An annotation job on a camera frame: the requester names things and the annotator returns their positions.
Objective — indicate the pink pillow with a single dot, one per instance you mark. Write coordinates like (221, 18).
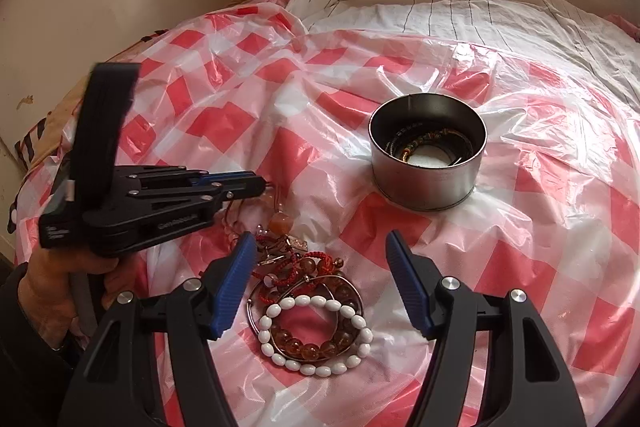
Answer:
(625, 24)

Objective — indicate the white striped bedsheet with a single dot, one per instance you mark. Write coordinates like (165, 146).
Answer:
(450, 12)

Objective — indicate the silver bangle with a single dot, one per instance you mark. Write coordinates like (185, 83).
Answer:
(251, 318)

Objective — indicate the black white striped cloth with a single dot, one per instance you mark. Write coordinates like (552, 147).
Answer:
(30, 142)

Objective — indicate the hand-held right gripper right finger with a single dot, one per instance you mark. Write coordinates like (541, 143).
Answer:
(407, 292)

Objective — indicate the person's left hand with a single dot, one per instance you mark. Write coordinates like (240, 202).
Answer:
(47, 287)

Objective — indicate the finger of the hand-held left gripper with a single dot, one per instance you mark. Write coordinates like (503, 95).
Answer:
(220, 179)
(247, 189)

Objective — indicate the person's left forearm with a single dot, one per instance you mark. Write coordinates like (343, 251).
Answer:
(25, 372)

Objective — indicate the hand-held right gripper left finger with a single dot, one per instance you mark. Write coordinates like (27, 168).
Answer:
(231, 292)

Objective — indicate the red checkered plastic sheet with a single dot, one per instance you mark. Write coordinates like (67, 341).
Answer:
(500, 217)

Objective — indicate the round metal tin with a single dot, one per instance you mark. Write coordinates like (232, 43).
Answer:
(425, 192)

